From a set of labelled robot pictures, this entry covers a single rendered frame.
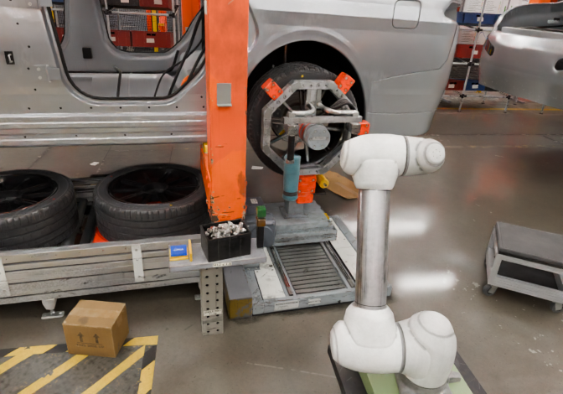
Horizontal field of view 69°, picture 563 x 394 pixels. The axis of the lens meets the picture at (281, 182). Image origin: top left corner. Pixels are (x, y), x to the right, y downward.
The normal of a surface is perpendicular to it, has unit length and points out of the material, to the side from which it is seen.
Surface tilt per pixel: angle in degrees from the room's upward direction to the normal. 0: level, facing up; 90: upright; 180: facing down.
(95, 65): 87
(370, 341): 63
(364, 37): 90
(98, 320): 0
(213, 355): 0
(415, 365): 84
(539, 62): 86
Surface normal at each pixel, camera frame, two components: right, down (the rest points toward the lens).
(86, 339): -0.06, 0.41
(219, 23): 0.25, 0.41
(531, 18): 0.21, -0.02
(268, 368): 0.05, -0.91
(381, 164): 0.04, 0.11
